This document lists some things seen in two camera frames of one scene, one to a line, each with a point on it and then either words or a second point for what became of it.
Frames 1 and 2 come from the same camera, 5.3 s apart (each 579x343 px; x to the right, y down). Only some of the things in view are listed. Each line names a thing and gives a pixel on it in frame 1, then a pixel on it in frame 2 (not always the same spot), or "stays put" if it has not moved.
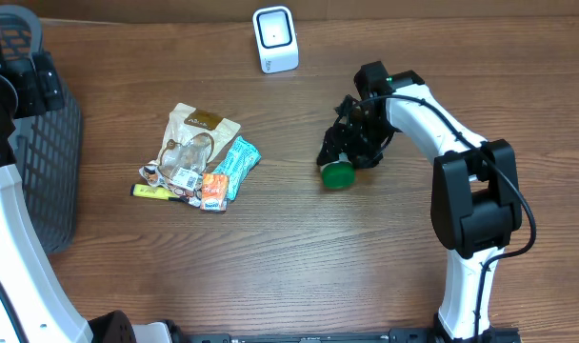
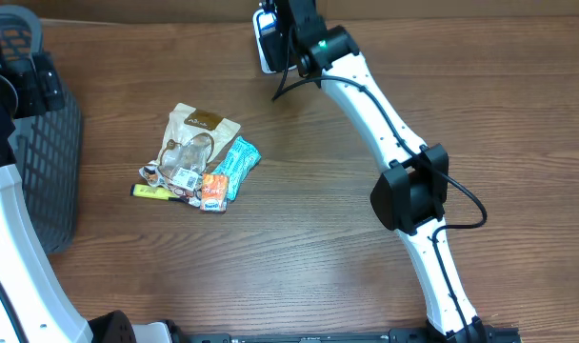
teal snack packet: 239,163 stays put
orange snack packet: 214,190 stays put
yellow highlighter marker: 147,191 stays put
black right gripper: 341,141 → 290,62
